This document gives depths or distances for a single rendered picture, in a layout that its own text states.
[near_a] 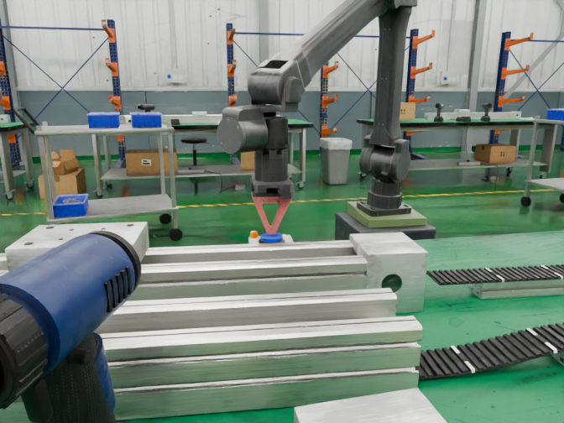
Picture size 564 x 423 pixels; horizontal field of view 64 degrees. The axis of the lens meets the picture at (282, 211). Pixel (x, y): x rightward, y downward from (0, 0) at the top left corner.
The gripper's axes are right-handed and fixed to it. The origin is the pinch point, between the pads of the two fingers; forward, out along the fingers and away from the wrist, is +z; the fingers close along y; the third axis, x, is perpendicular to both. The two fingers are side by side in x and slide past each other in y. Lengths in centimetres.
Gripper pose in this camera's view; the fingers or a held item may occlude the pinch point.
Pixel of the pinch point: (271, 229)
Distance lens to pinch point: 80.4
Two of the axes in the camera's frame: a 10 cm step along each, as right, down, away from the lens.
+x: 9.9, -0.2, 1.2
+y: 1.2, 2.4, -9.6
